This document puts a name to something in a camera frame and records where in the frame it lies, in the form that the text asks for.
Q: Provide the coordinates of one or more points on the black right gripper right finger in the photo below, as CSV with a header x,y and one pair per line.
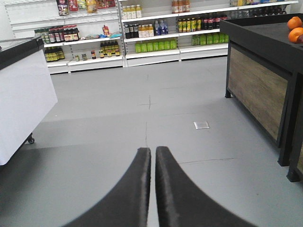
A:
x,y
180,203

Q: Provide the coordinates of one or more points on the orange fruit lower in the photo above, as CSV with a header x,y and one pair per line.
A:
x,y
296,35

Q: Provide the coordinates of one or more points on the white supermarket shelf unit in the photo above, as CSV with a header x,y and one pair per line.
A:
x,y
94,34

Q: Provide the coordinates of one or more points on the orange fruit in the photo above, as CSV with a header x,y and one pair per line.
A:
x,y
294,22
296,35

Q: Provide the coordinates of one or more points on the far steel floor socket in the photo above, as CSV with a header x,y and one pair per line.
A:
x,y
201,125

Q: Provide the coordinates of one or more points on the black wooden produce stand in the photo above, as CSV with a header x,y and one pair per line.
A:
x,y
265,74

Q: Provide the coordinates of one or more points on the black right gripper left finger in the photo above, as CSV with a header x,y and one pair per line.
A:
x,y
127,203

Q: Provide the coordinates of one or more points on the orange fruit upper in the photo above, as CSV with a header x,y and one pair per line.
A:
x,y
294,22

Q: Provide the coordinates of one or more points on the far white chest freezer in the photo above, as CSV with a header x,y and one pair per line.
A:
x,y
27,93

